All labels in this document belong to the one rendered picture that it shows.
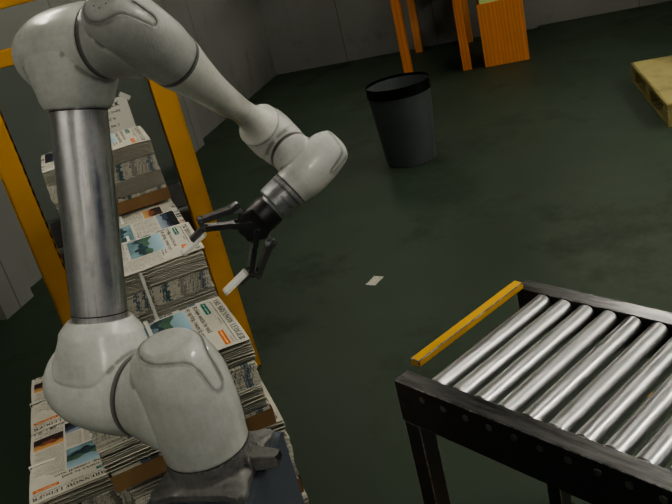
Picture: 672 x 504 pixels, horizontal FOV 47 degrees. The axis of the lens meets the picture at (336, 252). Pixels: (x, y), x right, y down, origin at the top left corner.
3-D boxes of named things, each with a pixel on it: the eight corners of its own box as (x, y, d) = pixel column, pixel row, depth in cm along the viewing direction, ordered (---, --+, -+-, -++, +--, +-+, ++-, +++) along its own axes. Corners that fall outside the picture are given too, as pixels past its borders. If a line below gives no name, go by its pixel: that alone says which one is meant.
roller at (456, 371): (438, 403, 185) (423, 388, 187) (550, 311, 211) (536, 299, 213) (444, 393, 182) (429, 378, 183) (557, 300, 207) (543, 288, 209)
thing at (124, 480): (115, 493, 166) (108, 478, 164) (100, 427, 191) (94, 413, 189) (186, 462, 170) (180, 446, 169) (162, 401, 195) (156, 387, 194)
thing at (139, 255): (78, 295, 213) (77, 291, 213) (74, 261, 238) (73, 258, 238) (205, 250, 222) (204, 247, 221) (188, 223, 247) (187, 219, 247)
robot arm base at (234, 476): (267, 504, 128) (258, 477, 126) (149, 505, 134) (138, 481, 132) (296, 432, 144) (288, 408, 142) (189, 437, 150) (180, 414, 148)
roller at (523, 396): (507, 410, 167) (512, 429, 169) (620, 309, 193) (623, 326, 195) (489, 405, 171) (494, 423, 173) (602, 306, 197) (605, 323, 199)
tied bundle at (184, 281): (101, 367, 221) (72, 297, 212) (94, 326, 247) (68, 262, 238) (226, 320, 230) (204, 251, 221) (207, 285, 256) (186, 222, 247)
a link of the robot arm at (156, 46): (206, 22, 134) (147, 33, 140) (134, -44, 119) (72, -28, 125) (190, 90, 130) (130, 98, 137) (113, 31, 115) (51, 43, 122)
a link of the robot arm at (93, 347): (117, 453, 133) (30, 437, 144) (179, 422, 147) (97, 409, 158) (68, -11, 123) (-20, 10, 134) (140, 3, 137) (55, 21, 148)
